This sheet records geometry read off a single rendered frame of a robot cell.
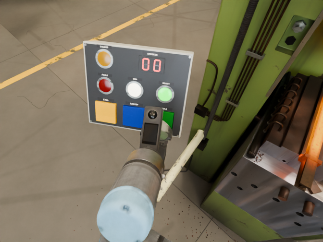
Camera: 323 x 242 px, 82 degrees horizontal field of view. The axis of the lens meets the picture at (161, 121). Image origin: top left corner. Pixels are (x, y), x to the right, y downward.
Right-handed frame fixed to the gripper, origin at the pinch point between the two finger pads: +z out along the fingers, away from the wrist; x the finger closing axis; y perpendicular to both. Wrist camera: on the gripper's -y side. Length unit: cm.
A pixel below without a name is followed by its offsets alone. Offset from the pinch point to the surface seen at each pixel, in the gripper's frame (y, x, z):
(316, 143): 0.3, 48.8, 2.1
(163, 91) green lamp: -9.5, -0.6, 1.2
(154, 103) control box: -4.9, -3.3, 1.6
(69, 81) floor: 36, -130, 142
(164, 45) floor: -10, -35, 222
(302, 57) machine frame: -22, 54, 40
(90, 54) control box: -18.0, -24.7, 1.6
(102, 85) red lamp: -8.8, -20.9, 1.2
